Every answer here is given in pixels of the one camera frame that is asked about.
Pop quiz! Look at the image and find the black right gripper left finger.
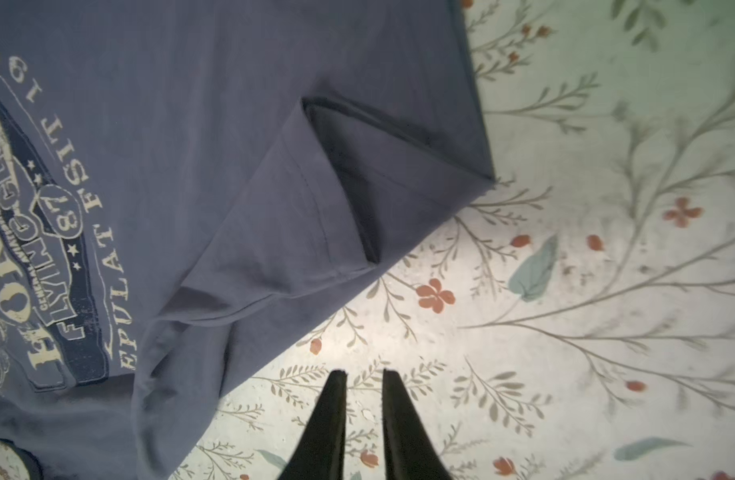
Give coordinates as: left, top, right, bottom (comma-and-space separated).
278, 370, 347, 480

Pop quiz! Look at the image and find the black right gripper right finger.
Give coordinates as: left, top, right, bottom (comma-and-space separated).
381, 370, 451, 480

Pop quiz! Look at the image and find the grey tank top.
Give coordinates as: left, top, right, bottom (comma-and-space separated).
0, 1, 495, 479

